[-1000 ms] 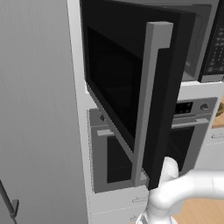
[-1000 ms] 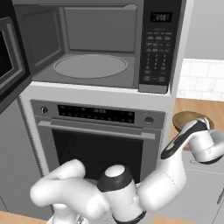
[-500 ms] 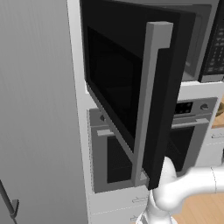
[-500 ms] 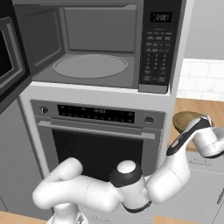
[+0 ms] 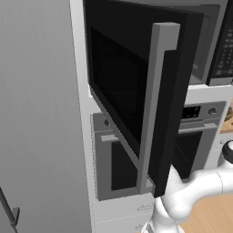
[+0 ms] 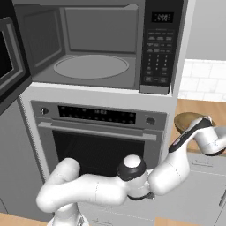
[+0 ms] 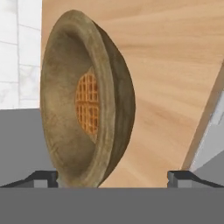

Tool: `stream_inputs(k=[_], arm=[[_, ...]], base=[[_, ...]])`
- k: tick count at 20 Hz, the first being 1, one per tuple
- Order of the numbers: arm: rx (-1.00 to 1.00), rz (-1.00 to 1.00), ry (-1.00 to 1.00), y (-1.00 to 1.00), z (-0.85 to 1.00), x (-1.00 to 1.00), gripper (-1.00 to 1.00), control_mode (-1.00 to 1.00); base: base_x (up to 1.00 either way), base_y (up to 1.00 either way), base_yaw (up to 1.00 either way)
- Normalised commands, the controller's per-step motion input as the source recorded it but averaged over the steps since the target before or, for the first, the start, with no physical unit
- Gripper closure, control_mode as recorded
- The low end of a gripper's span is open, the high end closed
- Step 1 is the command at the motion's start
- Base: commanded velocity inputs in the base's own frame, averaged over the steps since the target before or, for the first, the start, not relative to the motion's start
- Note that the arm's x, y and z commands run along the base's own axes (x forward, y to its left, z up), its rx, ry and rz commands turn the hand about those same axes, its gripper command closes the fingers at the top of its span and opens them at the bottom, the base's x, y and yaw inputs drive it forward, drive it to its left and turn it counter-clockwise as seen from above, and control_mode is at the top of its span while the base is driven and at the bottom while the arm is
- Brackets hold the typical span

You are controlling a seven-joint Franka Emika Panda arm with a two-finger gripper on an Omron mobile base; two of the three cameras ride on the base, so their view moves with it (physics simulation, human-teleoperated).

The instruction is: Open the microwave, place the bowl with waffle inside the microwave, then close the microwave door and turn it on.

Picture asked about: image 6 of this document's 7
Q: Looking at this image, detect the oven door with dark window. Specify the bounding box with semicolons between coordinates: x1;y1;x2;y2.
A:
34;117;164;181

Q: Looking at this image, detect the grey microwave oven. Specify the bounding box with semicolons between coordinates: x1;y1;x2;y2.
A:
11;0;189;95

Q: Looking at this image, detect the olive brown bowl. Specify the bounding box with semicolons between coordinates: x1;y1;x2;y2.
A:
173;111;217;133

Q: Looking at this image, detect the black microwave door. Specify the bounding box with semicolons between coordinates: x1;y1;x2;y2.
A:
0;16;33;117

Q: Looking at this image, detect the grey cupboard door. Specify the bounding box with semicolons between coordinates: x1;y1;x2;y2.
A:
147;169;226;226

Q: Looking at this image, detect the stainless steel oven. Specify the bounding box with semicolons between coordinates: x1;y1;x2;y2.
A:
30;100;169;185

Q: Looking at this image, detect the white tall appliance cabinet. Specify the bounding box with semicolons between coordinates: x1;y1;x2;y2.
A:
19;0;197;185

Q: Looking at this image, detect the round glass turntable plate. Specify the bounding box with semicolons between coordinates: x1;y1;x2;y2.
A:
53;54;131;80

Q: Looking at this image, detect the grey drawer under oven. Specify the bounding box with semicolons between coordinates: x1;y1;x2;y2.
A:
77;201;158;226

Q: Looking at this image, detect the grey drawer front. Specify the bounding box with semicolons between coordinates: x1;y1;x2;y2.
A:
186;151;226;177

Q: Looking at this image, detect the silver oven door handle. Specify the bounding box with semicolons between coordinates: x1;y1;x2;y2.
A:
37;121;158;142

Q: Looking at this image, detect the grey drawer handle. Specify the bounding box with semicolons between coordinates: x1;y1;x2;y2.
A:
191;159;215;168

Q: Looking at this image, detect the grey cupboard door handle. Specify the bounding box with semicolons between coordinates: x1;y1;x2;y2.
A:
218;190;226;208

